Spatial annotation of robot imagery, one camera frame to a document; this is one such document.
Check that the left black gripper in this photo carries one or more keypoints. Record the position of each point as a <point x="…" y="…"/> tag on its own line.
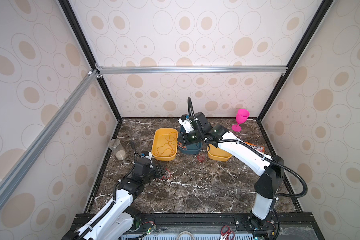
<point x="157" y="170"/>

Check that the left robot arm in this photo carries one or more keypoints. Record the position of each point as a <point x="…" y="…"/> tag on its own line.
<point x="114" y="219"/>

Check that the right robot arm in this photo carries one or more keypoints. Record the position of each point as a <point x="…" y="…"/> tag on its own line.
<point x="271" y="170"/>

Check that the teal plastic bin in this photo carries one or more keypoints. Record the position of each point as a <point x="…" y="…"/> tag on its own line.
<point x="186" y="148"/>

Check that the right yellow plastic bin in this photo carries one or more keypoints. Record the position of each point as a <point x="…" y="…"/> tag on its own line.
<point x="218" y="154"/>

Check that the yellow plastic bin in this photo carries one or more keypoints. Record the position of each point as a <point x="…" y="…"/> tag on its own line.
<point x="165" y="144"/>
<point x="218" y="154"/>

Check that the left yellow plastic bin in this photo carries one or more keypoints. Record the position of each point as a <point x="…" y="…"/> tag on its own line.
<point x="165" y="144"/>

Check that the clear jar with white powder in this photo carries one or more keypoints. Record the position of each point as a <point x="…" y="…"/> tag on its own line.
<point x="118" y="150"/>

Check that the pink plastic goblet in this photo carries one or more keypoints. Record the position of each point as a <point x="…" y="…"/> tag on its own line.
<point x="241" y="117"/>

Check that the colourful snack bag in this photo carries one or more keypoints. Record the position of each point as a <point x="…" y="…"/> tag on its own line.
<point x="256" y="147"/>

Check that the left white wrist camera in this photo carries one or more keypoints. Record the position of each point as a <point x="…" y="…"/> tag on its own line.
<point x="147" y="154"/>

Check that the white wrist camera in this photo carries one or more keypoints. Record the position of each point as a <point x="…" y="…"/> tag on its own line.
<point x="187" y="123"/>
<point x="147" y="154"/>

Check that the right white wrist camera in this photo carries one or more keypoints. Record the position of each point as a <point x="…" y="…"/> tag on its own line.
<point x="187" y="123"/>

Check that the red handled scissors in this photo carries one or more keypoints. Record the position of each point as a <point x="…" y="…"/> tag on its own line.
<point x="227" y="233"/>

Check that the horizontal aluminium rail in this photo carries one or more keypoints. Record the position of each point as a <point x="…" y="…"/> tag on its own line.
<point x="189" y="70"/>

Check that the diagonal aluminium rail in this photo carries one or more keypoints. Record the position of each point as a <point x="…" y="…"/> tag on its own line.
<point x="21" y="168"/>

